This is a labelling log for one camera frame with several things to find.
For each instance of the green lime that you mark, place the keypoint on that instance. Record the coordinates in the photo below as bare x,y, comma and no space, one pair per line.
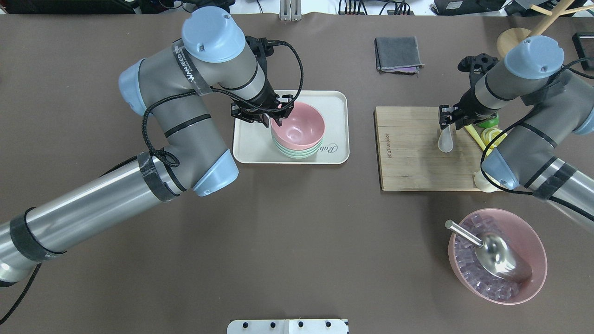
491,122

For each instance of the green bowl stack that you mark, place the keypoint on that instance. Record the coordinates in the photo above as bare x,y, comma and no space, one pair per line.
298,154

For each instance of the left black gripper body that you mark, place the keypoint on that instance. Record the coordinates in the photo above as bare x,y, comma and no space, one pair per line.
266,100

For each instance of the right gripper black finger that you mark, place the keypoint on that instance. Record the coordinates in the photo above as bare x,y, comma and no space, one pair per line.
444,119

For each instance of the cream rabbit tray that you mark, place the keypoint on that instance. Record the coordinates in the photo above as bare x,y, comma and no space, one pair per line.
253,142

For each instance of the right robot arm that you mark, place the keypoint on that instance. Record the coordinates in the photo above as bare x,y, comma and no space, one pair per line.
562,105

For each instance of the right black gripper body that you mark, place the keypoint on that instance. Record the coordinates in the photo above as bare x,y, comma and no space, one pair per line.
465,105

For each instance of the white ceramic spoon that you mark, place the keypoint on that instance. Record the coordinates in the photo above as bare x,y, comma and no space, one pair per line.
445,141

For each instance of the large pink bowl with ice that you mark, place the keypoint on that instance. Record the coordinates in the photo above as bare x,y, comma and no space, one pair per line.
520,237

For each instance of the metal ice scoop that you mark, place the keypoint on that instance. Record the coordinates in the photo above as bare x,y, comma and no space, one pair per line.
494,254

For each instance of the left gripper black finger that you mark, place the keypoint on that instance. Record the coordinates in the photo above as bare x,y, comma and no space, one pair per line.
277,116

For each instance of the grey folded cloth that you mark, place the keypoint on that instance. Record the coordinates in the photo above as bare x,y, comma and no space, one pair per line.
397,55

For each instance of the small pink bowl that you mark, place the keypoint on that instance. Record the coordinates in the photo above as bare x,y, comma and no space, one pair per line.
303,129

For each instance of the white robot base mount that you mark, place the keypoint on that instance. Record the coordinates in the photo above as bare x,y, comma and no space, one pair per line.
289,326

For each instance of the bamboo cutting board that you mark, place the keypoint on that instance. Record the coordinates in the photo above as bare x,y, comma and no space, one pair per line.
409,157

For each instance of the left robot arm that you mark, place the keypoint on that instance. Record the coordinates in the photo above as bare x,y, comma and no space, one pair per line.
184,149

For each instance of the yellow plastic knife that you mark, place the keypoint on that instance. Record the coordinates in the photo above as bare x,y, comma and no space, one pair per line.
476,137

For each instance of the lemon slice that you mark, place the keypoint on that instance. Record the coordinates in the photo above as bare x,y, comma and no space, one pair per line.
489,134

